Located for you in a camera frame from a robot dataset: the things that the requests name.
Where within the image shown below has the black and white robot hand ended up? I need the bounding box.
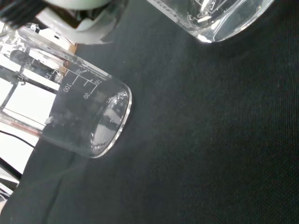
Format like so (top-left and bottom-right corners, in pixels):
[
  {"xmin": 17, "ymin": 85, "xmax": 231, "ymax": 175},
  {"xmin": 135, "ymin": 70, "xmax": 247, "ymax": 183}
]
[{"xmin": 0, "ymin": 0, "xmax": 128, "ymax": 45}]

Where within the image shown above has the black tripod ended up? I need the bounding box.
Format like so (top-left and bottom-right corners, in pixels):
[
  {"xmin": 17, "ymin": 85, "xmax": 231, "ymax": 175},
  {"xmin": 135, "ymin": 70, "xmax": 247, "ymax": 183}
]
[{"xmin": 0, "ymin": 46, "xmax": 64, "ymax": 131}]

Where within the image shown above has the black cloth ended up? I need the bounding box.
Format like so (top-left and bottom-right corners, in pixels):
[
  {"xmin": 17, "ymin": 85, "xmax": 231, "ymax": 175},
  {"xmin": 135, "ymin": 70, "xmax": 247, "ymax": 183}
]
[{"xmin": 0, "ymin": 0, "xmax": 299, "ymax": 224}]

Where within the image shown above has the thin black cable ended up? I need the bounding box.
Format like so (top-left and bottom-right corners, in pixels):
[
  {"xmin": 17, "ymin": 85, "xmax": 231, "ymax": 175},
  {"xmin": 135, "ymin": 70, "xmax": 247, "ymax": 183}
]
[{"xmin": 0, "ymin": 130, "xmax": 36, "ymax": 149}]

